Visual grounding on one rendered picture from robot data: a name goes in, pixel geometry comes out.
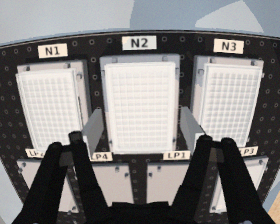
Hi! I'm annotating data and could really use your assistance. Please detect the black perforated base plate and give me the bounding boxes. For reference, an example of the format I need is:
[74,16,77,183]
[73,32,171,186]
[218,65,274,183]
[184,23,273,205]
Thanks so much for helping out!
[0,30,280,224]

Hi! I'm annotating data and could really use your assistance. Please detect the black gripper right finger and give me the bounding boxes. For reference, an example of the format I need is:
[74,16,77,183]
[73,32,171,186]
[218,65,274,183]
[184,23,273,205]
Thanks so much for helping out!
[162,107,276,224]

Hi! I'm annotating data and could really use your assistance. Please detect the white label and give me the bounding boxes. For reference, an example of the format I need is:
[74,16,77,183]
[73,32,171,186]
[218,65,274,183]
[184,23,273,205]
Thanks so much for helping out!
[25,149,45,157]
[213,39,244,54]
[122,36,157,50]
[163,150,190,160]
[239,146,258,156]
[38,43,68,58]
[90,152,112,161]

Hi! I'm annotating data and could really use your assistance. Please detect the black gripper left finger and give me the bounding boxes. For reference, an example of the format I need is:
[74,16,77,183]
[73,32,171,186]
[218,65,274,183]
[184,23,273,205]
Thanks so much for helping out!
[11,109,116,224]

